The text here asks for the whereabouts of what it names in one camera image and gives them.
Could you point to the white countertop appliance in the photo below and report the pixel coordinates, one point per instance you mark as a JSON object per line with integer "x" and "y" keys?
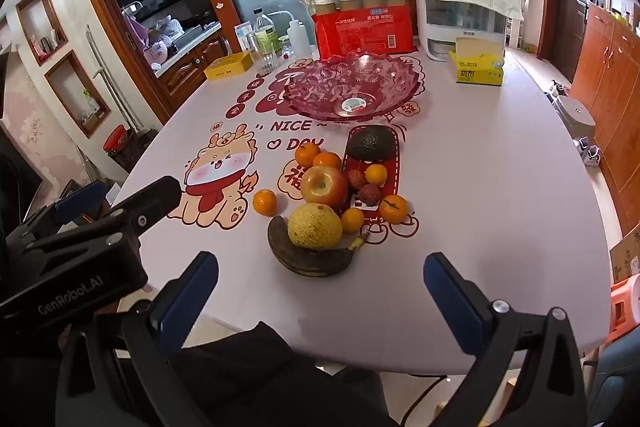
{"x": 450, "y": 27}

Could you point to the pink bag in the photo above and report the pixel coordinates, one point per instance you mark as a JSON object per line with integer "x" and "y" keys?
{"x": 136, "y": 29}

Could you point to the red apple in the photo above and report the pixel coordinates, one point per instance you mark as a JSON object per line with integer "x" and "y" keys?
{"x": 324, "y": 186}

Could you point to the dark avocado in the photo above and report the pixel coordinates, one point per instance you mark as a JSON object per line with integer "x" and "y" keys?
{"x": 370, "y": 143}

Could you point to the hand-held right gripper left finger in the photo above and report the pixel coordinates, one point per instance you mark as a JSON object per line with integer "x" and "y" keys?
{"x": 187, "y": 302}

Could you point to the wooden lower kitchen cabinet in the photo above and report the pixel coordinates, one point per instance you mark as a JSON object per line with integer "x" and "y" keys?
{"x": 190, "y": 67}

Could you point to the white squeeze bottle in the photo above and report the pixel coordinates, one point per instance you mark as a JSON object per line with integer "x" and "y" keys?
{"x": 298, "y": 39}

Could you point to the clear drinking glass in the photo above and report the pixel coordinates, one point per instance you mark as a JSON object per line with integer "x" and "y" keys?
{"x": 264, "y": 63}

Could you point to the metal wall rail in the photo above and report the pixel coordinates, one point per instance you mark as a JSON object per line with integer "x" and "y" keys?
{"x": 107, "y": 77}

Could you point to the red round stool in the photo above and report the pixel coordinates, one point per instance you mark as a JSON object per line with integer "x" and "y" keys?
{"x": 117, "y": 138}

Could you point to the grey round stool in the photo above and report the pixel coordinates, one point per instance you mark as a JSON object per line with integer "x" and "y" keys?
{"x": 575, "y": 114}

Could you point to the pink glass fruit bowl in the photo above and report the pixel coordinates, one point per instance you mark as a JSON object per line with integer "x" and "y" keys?
{"x": 320, "y": 92}

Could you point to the yellow tissue box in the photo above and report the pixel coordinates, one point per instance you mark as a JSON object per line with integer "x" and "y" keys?
{"x": 475, "y": 69}

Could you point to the cartoon printed tablecloth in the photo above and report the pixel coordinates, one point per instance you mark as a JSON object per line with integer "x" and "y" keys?
{"x": 500, "y": 187}

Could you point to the small clear jar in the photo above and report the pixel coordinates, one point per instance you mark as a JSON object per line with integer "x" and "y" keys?
{"x": 285, "y": 48}

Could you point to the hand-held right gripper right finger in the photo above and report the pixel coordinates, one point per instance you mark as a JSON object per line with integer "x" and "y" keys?
{"x": 457, "y": 302}

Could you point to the orange tangerine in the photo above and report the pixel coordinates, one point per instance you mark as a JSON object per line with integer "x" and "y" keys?
{"x": 307, "y": 155}
{"x": 264, "y": 202}
{"x": 393, "y": 209}
{"x": 328, "y": 159}
{"x": 375, "y": 174}
{"x": 352, "y": 220}

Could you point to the dark entrance door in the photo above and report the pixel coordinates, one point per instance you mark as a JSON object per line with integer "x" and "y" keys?
{"x": 570, "y": 17}

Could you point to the pair of shoes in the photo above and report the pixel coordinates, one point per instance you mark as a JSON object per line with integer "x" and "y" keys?
{"x": 587, "y": 152}

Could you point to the cardboard box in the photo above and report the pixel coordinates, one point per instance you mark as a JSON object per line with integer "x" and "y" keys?
{"x": 627, "y": 254}

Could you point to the white and blue carton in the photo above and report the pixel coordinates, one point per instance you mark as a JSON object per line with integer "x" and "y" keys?
{"x": 244, "y": 36}

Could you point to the clear bottle with green label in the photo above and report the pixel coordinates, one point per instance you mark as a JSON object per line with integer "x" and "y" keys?
{"x": 267, "y": 34}

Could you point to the red paper cup package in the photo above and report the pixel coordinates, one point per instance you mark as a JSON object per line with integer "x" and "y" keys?
{"x": 365, "y": 34}

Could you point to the flat yellow box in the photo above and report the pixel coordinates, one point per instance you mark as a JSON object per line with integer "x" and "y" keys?
{"x": 228, "y": 65}

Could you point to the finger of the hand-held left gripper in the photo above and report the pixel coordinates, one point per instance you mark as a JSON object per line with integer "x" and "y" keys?
{"x": 80, "y": 201}
{"x": 150, "y": 199}

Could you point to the red lychee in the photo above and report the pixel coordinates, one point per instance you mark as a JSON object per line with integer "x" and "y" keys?
{"x": 356, "y": 178}

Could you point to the pink plastic stool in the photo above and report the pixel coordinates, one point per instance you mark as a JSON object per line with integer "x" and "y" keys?
{"x": 625, "y": 307}

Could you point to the orange wooden cabinet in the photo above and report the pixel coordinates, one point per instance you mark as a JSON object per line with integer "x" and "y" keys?
{"x": 615, "y": 77}

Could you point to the yellow pear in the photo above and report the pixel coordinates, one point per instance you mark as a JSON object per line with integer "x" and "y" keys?
{"x": 315, "y": 226}

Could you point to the person's dark pants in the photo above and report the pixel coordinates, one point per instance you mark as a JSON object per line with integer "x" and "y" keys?
{"x": 260, "y": 377}

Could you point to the blackened banana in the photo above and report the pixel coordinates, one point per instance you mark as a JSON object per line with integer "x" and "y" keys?
{"x": 300, "y": 263}

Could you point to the dark purple passion fruit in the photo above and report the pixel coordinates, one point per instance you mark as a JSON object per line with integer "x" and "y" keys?
{"x": 369, "y": 195}

